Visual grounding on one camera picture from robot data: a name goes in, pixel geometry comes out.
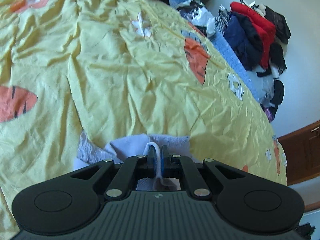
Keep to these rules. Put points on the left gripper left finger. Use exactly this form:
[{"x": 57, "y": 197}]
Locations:
[{"x": 152, "y": 161}]

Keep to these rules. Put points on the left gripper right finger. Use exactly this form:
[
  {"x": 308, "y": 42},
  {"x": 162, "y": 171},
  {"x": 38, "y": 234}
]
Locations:
[{"x": 165, "y": 161}]

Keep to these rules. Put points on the white lace small garment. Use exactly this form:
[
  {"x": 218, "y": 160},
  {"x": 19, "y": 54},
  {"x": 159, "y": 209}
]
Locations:
[{"x": 120, "y": 149}]

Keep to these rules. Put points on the black clothes on pile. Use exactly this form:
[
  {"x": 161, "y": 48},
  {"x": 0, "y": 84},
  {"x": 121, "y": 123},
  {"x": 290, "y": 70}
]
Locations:
[{"x": 283, "y": 34}]

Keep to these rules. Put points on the yellow carrot print quilt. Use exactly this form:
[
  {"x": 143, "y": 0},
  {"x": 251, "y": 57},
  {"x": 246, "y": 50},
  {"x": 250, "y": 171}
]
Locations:
[{"x": 113, "y": 68}]

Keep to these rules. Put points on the brown wooden door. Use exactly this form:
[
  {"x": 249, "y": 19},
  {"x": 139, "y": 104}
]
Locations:
[{"x": 301, "y": 148}]

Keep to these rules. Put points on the navy blue jacket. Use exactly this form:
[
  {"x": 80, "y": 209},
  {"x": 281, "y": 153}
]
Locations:
[{"x": 244, "y": 40}]

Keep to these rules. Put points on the black white patterned garment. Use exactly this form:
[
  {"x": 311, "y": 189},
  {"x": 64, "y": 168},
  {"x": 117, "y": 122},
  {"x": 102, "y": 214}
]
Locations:
[{"x": 200, "y": 17}]

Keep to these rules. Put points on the red puffer jacket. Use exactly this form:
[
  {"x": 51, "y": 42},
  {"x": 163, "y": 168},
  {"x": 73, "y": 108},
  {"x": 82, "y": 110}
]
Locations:
[{"x": 265, "y": 29}]

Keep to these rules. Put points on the blue bed sheet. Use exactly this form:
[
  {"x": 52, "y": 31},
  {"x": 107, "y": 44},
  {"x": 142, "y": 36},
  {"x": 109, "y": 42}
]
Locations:
[{"x": 227, "y": 53}]

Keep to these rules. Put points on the black bag by wall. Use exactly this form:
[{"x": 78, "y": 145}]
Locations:
[{"x": 277, "y": 99}]

